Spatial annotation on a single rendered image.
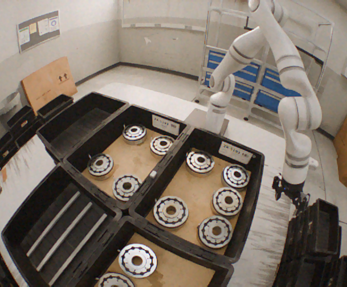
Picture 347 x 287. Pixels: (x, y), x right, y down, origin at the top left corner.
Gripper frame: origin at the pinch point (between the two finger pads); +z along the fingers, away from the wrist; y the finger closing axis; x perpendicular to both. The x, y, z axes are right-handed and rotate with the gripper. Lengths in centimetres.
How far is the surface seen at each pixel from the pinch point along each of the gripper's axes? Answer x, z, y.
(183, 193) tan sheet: -26.4, -7.6, -21.9
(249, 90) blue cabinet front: 124, 15, -154
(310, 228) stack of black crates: 37, 57, 7
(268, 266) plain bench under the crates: -10.5, 24.9, 9.2
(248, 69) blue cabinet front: 125, -15, -149
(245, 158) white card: 0.0, -7.2, -22.9
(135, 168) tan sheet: -38, -16, -35
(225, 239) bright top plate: -22.4, -1.4, -2.7
